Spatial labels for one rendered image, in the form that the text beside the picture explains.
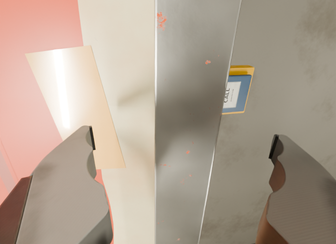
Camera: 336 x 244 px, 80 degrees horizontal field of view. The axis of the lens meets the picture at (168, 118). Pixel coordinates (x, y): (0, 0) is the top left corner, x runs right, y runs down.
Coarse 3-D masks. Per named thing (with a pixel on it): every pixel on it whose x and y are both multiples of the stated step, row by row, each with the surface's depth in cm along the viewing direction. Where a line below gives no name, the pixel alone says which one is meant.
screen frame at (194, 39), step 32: (160, 0) 9; (192, 0) 9; (224, 0) 9; (160, 32) 9; (192, 32) 9; (224, 32) 9; (160, 64) 10; (192, 64) 10; (224, 64) 10; (160, 96) 11; (192, 96) 11; (224, 96) 11; (160, 128) 12; (192, 128) 12; (160, 160) 13; (192, 160) 13; (160, 192) 14; (192, 192) 14; (160, 224) 16; (192, 224) 16
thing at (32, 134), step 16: (0, 112) 16; (16, 112) 16; (32, 112) 16; (48, 112) 16; (0, 128) 17; (16, 128) 17; (32, 128) 17; (48, 128) 17; (16, 144) 18; (32, 144) 18; (48, 144) 18; (16, 160) 19; (32, 160) 19; (16, 176) 20; (96, 176) 19; (112, 224) 22; (112, 240) 24
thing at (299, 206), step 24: (288, 144) 10; (288, 168) 9; (312, 168) 9; (288, 192) 8; (312, 192) 8; (264, 216) 7; (288, 216) 7; (312, 216) 7; (264, 240) 7; (288, 240) 6; (312, 240) 6
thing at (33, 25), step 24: (0, 0) 12; (24, 0) 12; (48, 0) 12; (72, 0) 12; (0, 24) 13; (24, 24) 13; (48, 24) 13; (72, 24) 13; (0, 48) 14; (24, 48) 14; (48, 48) 14; (0, 72) 15; (24, 72) 15; (0, 96) 16; (24, 96) 15
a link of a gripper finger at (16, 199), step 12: (24, 180) 8; (12, 192) 7; (24, 192) 7; (0, 204) 7; (12, 204) 7; (24, 204) 7; (0, 216) 6; (12, 216) 6; (0, 228) 6; (12, 228) 6; (0, 240) 6; (12, 240) 6
